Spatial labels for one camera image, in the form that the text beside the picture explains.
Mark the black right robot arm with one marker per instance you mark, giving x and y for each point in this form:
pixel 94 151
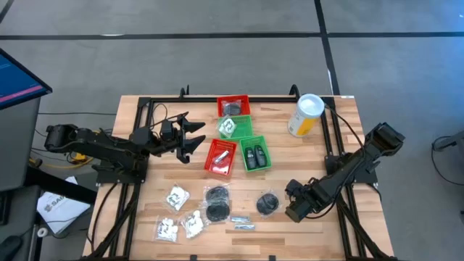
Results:
pixel 337 177

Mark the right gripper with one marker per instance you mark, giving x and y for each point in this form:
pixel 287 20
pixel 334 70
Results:
pixel 302 208

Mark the clear bag of cotton balls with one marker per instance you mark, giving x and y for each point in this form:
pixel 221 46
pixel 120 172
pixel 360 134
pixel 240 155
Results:
pixel 227 127
pixel 166 229
pixel 177 197
pixel 194 224

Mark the white tape roll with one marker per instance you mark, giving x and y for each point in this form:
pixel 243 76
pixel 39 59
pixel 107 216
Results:
pixel 42 232

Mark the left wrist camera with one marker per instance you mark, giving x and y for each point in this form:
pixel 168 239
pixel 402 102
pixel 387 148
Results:
pixel 166 129

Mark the black desk beam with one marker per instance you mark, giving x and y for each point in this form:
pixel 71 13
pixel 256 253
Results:
pixel 61 185

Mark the black aluminium table frame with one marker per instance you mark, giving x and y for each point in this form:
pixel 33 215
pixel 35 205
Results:
pixel 272 99

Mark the white paper booklet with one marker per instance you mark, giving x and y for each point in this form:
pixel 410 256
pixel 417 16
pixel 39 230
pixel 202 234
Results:
pixel 59 214

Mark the white yellow wipes canister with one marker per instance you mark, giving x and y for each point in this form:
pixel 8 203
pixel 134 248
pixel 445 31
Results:
pixel 308 108

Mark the monitor with blue screen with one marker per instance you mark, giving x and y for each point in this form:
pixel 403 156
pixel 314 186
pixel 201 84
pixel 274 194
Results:
pixel 14 81

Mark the red plastic basket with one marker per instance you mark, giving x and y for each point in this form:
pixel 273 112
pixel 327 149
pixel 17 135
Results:
pixel 246 99
pixel 212 163

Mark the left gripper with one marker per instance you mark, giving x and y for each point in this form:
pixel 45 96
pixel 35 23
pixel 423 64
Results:
pixel 168 146

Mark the dark grey travel bottle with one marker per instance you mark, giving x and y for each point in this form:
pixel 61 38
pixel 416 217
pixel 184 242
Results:
pixel 251 158
pixel 260 156

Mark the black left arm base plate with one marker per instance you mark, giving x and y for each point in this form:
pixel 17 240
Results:
pixel 105 175

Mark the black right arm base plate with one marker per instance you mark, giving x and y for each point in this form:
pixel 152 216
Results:
pixel 368 175

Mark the bagged silver nail clipper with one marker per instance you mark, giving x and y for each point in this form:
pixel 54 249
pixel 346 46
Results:
pixel 240 219
pixel 244 227
pixel 222 156

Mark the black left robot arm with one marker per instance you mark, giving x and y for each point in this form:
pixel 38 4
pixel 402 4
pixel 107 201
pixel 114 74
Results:
pixel 105 146

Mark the green plastic basket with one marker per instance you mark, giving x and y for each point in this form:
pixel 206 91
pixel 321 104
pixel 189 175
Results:
pixel 268 145
pixel 244 128

